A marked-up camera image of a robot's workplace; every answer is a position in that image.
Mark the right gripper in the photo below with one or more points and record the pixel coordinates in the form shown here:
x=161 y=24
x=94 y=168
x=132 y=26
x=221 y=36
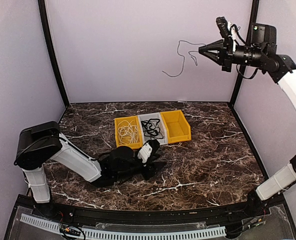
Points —
x=217 y=44

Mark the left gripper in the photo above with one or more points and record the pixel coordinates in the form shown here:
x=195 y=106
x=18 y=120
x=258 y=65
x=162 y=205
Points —
x=152 y=168

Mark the white bin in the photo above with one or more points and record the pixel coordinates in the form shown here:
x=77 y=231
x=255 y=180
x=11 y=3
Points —
x=153 y=128

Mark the yellow bin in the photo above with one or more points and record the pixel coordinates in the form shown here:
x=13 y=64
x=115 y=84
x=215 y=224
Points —
x=178 y=129
x=128 y=132

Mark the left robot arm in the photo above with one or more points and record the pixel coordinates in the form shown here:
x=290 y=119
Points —
x=45 y=141

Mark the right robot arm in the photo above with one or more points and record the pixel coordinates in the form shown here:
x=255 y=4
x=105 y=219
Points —
x=260 y=53

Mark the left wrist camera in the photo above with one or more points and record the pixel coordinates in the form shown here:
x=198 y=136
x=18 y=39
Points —
x=147 y=153

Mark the black front rail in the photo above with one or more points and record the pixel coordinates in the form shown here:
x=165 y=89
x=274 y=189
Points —
x=211 y=215

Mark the white slotted cable duct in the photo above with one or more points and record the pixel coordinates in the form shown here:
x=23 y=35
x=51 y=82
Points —
x=108 y=231

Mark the left black frame post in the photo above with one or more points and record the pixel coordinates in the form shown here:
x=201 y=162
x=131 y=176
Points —
x=51 y=51

